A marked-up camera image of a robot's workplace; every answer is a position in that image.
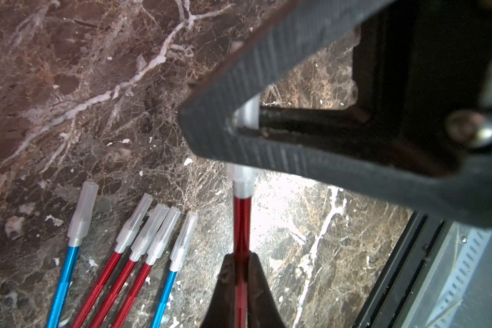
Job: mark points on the white perforated cable duct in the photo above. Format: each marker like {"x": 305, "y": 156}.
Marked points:
{"x": 467, "y": 255}

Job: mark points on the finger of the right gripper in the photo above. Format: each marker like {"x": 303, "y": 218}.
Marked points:
{"x": 261, "y": 307}
{"x": 221, "y": 311}

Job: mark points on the blue knife bottom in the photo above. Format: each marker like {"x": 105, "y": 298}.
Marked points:
{"x": 177, "y": 257}

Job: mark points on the black front rail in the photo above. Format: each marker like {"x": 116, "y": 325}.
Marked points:
{"x": 394, "y": 293}

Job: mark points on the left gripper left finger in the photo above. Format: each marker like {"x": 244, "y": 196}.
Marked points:
{"x": 293, "y": 33}

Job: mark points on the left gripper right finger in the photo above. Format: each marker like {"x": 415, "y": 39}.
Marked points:
{"x": 465, "y": 196}

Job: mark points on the red knife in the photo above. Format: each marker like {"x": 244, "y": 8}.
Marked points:
{"x": 124, "y": 239}
{"x": 138, "y": 249}
{"x": 155, "y": 251}
{"x": 242, "y": 178}

